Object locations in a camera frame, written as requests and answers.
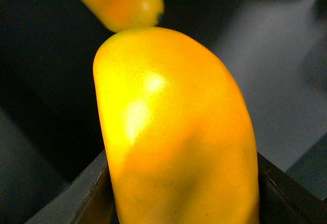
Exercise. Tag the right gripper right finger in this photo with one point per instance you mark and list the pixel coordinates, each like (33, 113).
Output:
(283, 200)

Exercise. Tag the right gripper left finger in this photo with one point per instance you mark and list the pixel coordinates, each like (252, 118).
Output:
(88, 199)

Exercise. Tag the yellow mango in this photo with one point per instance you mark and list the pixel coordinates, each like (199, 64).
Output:
(178, 137)
(119, 15)

